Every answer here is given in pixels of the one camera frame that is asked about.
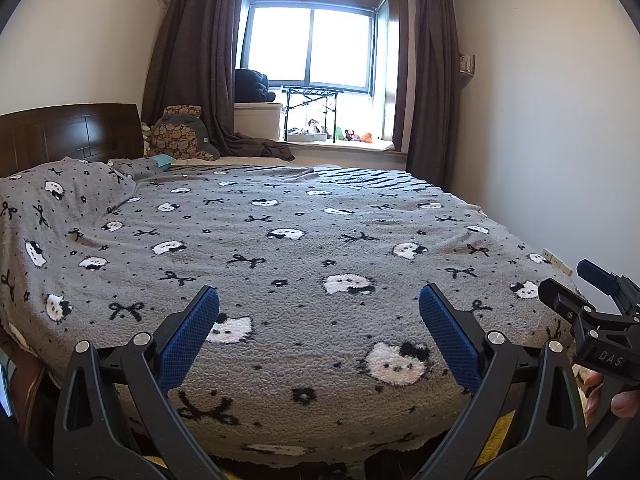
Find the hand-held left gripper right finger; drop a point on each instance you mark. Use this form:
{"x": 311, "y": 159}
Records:
{"x": 450, "y": 340}

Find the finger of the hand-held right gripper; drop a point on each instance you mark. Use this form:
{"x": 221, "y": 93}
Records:
{"x": 597, "y": 276}
{"x": 560, "y": 297}

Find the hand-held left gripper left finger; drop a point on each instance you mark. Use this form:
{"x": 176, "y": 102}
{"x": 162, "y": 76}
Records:
{"x": 192, "y": 340}

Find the person's right hand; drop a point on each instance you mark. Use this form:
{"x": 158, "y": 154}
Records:
{"x": 625, "y": 404}

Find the grey cat print blanket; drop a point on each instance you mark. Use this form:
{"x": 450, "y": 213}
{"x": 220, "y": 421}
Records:
{"x": 300, "y": 260}

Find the teal small item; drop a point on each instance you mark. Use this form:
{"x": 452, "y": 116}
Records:
{"x": 163, "y": 161}

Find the black striped bed sheet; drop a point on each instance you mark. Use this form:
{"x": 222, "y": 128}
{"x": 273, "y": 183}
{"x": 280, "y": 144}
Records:
{"x": 370, "y": 177}

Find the grey cat print pillow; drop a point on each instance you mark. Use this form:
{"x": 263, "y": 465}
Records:
{"x": 65, "y": 200}

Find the brown patterned plush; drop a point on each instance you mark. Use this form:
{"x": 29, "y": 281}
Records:
{"x": 175, "y": 135}

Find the white window sill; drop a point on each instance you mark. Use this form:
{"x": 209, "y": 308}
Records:
{"x": 350, "y": 146}

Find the small orange toy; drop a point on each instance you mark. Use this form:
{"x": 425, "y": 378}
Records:
{"x": 367, "y": 136}

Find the white storage box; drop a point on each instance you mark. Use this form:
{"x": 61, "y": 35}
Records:
{"x": 257, "y": 120}

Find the small green toy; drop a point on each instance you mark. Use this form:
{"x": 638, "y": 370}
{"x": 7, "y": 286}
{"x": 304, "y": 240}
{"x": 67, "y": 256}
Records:
{"x": 340, "y": 133}

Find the wooden bed headboard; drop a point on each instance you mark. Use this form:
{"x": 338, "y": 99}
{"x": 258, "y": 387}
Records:
{"x": 75, "y": 130}

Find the small white brown plush toy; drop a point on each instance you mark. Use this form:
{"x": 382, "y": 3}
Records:
{"x": 314, "y": 124}

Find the dark brown curtain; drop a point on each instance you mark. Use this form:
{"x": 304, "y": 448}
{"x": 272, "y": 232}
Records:
{"x": 430, "y": 85}
{"x": 200, "y": 60}

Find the black cloth bundle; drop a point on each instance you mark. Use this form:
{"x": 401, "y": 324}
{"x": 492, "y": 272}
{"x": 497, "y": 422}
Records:
{"x": 252, "y": 85}

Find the black metal rack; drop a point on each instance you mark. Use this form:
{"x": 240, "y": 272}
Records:
{"x": 310, "y": 91}

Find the window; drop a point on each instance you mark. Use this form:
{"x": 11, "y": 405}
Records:
{"x": 325, "y": 45}

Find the white wall outlet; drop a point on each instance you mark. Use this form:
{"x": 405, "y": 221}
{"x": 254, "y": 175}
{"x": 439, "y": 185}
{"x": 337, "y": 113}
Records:
{"x": 556, "y": 261}

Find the small wall shelf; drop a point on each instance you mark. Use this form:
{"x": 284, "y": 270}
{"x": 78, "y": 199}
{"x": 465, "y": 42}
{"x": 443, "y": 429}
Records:
{"x": 467, "y": 65}

